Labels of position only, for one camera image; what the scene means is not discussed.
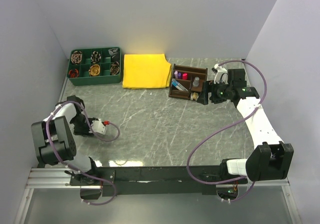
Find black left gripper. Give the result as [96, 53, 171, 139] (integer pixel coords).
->
[70, 114, 99, 137]

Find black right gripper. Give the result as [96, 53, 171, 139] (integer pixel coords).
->
[196, 79, 233, 105]

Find pink highlighter marker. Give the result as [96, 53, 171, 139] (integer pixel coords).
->
[182, 73, 188, 80]

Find clear blue ballpoint pen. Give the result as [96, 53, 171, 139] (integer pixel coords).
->
[171, 79, 189, 92]

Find blue capped marker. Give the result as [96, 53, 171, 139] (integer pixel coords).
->
[172, 83, 185, 91]

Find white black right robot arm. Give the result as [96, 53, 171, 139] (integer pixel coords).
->
[197, 65, 294, 184]

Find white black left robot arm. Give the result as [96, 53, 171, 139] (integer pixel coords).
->
[31, 95, 106, 185]

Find brown wooden desk organizer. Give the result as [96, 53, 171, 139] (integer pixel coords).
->
[168, 64, 208, 100]

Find red black rolled tie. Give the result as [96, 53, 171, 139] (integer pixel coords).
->
[68, 68, 79, 78]

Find yellow brown rolled tie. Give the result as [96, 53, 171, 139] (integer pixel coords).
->
[88, 64, 101, 77]

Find green compartment tray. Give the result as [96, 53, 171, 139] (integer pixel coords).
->
[66, 47, 123, 86]

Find brown dotted rolled tie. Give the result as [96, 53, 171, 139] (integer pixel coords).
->
[110, 62, 121, 75]

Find yellow folded cloth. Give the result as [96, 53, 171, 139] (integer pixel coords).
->
[122, 54, 172, 89]

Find pink brown rolled tie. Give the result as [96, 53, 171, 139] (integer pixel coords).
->
[70, 50, 83, 65]

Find black patterned rolled tie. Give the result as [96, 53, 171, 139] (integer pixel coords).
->
[90, 49, 102, 64]

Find grey rolled tie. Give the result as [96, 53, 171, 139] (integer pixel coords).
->
[108, 48, 121, 62]

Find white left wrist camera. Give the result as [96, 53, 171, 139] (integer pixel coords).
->
[91, 119, 109, 136]

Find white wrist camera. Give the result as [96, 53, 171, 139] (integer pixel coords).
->
[212, 64, 228, 84]
[91, 119, 109, 136]

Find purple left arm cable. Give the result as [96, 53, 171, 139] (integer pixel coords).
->
[44, 101, 121, 207]

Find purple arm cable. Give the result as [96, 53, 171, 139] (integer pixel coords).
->
[186, 60, 268, 203]
[44, 101, 121, 207]

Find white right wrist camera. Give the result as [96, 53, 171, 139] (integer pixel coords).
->
[212, 64, 228, 84]

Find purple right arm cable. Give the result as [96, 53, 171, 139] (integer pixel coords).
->
[186, 60, 268, 203]

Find aluminium frame rail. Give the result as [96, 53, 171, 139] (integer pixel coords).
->
[24, 76, 83, 190]

